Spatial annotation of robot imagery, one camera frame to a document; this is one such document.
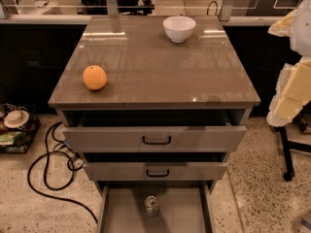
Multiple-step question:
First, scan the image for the black wheeled stand base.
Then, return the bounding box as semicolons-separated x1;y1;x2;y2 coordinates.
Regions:
276;114;311;182

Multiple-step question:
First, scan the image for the grey drawer cabinet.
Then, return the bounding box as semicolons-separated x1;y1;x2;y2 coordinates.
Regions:
48;15;261;233

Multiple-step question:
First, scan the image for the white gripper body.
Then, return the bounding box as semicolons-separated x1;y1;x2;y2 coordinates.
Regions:
266;56;311;127

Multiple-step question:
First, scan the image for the middle grey drawer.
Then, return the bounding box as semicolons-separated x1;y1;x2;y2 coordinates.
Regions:
84;153;227;182

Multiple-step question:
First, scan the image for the black middle drawer handle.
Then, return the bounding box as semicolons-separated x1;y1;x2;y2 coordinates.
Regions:
146;169;170;178

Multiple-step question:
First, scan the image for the black floor cable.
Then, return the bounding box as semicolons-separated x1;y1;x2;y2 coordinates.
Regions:
26;121;99;224

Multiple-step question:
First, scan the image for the black drawer handle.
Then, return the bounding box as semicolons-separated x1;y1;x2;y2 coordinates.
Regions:
142;136;172;146
146;169;170;178

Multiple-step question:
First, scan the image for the straw hat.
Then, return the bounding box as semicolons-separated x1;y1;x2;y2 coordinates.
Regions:
4;110;30;128

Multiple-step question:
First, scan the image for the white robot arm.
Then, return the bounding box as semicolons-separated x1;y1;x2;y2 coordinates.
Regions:
266;0;311;127

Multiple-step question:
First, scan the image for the grey drawer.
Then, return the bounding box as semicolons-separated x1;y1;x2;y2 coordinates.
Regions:
96;184;216;233
84;153;227;182
64;110;246;152

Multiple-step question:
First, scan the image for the white ceramic bowl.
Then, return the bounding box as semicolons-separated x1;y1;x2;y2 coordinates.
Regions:
163;16;196;43

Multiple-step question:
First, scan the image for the black top drawer handle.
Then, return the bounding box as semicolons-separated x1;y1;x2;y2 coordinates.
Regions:
142;136;172;146

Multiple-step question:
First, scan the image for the orange fruit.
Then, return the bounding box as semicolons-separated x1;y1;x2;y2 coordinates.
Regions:
83;65;107;90

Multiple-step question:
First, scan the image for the top grey drawer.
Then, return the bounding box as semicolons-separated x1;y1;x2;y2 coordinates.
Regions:
64;110;246;152

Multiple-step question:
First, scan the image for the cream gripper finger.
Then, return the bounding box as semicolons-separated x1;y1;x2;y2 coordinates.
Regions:
268;10;296;37

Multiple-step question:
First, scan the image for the bottom grey drawer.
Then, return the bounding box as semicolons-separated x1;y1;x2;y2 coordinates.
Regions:
96;184;216;233

